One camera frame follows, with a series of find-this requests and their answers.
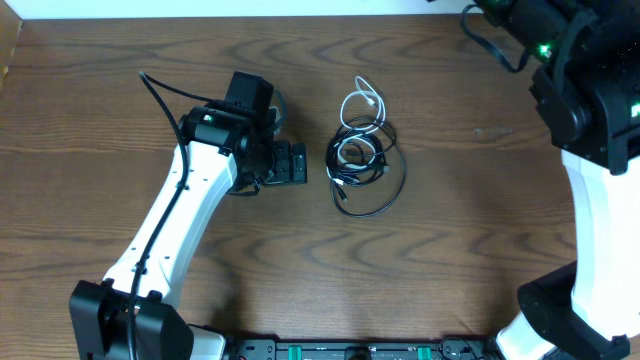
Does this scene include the white usb cable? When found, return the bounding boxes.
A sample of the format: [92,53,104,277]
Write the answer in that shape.
[326,75,387,185]

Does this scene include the long black cable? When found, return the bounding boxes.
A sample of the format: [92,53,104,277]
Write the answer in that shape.
[325,116,408,219]

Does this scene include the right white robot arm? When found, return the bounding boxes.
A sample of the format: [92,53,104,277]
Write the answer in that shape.
[478,0,639,359]

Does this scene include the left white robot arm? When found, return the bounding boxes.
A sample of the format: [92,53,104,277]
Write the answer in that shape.
[69,72,307,359]

